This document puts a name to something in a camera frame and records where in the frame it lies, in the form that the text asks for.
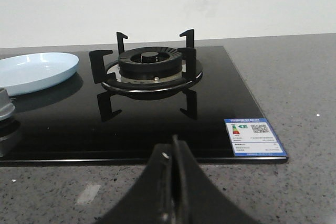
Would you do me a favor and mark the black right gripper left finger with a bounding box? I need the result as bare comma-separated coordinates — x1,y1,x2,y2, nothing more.
97,144,172,223

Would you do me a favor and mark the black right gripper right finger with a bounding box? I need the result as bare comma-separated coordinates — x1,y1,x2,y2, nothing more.
172,135,258,223

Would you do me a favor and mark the light blue plate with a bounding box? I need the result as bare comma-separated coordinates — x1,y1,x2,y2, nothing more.
1,52,79,97

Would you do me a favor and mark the blue energy label sticker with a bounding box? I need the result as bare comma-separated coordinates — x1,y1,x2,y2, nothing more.
224,118,287,157

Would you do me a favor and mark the black glass gas cooktop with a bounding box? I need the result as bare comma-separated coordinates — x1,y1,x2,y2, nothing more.
1,47,288,166

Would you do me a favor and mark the right black pan support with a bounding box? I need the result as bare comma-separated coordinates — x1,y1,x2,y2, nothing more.
89,29,203,94

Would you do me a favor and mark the right black gas burner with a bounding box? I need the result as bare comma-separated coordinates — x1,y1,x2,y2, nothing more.
118,47,183,80

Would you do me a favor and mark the right silver stove knob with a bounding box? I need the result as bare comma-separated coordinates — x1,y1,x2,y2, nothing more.
0,88,15,121

